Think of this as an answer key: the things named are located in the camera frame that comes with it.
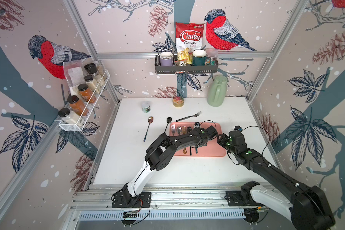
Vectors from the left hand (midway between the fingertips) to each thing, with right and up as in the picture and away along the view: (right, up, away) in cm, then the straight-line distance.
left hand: (201, 139), depth 94 cm
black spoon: (-8, +7, +6) cm, 12 cm away
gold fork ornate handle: (-12, +5, +6) cm, 14 cm away
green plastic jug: (+12, +34, +7) cm, 36 cm away
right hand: (+9, +4, -8) cm, 13 cm away
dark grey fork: (-2, +16, +17) cm, 23 cm away
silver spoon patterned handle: (-15, +6, +6) cm, 18 cm away
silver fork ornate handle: (-20, +8, +7) cm, 22 cm away
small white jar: (-41, +23, +17) cm, 50 cm away
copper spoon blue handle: (-37, +12, +13) cm, 41 cm away
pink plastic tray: (+7, -6, -1) cm, 9 cm away
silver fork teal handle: (-4, -6, -4) cm, 8 cm away
